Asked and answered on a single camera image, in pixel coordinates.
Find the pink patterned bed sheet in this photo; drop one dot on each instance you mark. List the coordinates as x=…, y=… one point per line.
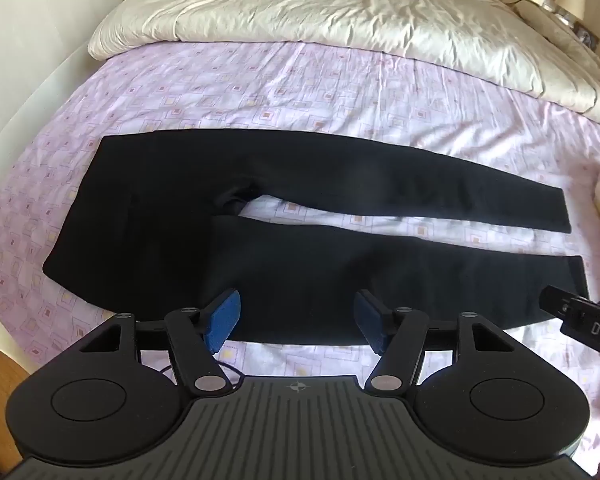
x=290, y=95

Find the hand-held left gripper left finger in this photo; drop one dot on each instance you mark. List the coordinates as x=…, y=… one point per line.
x=225, y=321

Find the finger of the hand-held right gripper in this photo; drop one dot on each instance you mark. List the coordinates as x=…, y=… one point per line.
x=562, y=299

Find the black pants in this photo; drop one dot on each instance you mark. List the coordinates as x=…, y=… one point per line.
x=300, y=260

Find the cream duvet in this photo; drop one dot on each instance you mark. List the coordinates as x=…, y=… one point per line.
x=330, y=5

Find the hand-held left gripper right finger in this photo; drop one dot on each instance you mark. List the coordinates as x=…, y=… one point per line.
x=369, y=322

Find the dark picture frame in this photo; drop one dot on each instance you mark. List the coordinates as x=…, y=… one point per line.
x=587, y=36

